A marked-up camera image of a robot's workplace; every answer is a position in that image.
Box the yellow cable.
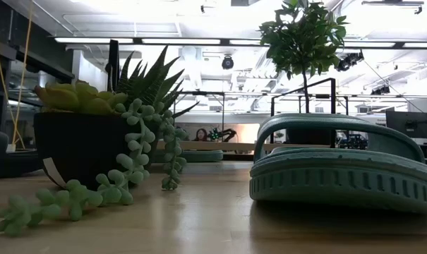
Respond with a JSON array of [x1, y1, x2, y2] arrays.
[[0, 0, 35, 149]]

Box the round black ceiling camera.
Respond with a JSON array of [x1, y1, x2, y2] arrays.
[[221, 55, 235, 71]]

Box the person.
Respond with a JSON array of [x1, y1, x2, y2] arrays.
[[194, 128, 210, 143]]

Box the cluttered background workbench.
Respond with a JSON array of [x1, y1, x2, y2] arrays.
[[335, 131, 369, 150]]

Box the teal rubber slide sandal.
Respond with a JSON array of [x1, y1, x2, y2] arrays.
[[249, 112, 427, 215], [152, 150, 224, 164]]

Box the black aluminium table frame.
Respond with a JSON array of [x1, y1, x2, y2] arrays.
[[222, 151, 427, 171]]

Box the green leafy artificial tree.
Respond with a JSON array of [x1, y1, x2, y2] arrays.
[[258, 0, 350, 114]]

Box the black bowl planter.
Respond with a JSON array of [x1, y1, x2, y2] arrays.
[[33, 111, 154, 191]]

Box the artificial succulent arrangement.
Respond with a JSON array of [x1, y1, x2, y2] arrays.
[[0, 45, 200, 238]]

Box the black round plant pot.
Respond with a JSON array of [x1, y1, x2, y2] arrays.
[[286, 127, 333, 145]]

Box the wooden shelf with black frame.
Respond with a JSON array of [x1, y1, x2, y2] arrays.
[[105, 39, 337, 155]]

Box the black background rig frame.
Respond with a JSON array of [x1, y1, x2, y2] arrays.
[[173, 90, 226, 134], [298, 93, 349, 116]]

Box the black track spotlight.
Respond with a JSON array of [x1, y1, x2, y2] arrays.
[[370, 84, 391, 96], [336, 51, 365, 73]]

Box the dark computer monitor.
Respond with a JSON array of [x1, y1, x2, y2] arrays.
[[385, 111, 427, 139]]

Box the white label strip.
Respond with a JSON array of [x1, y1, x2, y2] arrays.
[[42, 157, 68, 188]]

